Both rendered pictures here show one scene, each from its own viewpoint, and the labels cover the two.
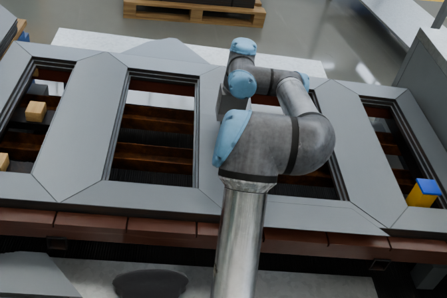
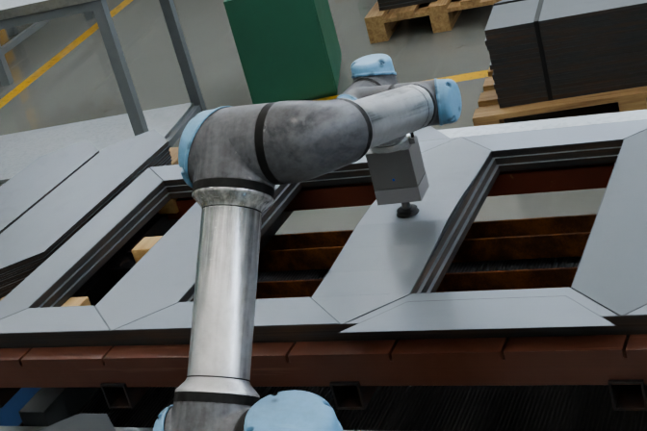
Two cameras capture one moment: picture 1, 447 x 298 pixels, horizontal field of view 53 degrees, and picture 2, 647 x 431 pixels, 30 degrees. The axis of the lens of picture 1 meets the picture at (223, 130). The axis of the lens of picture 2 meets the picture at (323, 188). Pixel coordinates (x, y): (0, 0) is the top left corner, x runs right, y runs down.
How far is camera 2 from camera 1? 1.26 m
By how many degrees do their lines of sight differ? 36
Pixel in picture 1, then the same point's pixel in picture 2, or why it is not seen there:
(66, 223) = (117, 357)
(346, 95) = not seen: outside the picture
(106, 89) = not seen: hidden behind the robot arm
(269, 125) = (234, 114)
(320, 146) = (296, 125)
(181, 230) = (267, 352)
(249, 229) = (217, 253)
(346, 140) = (634, 203)
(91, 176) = (167, 300)
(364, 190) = (612, 269)
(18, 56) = (145, 184)
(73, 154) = (157, 280)
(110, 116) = not seen: hidden behind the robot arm
